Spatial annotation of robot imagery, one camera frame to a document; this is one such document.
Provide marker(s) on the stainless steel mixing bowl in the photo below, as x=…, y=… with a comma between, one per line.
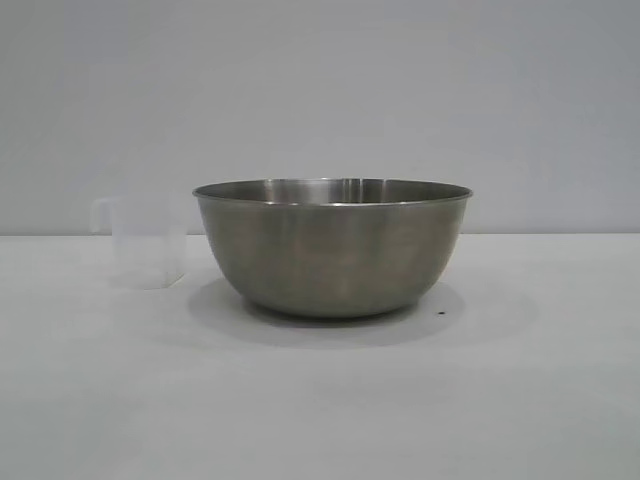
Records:
x=325, y=250

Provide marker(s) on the clear plastic measuring cup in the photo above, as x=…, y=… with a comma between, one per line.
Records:
x=145, y=250

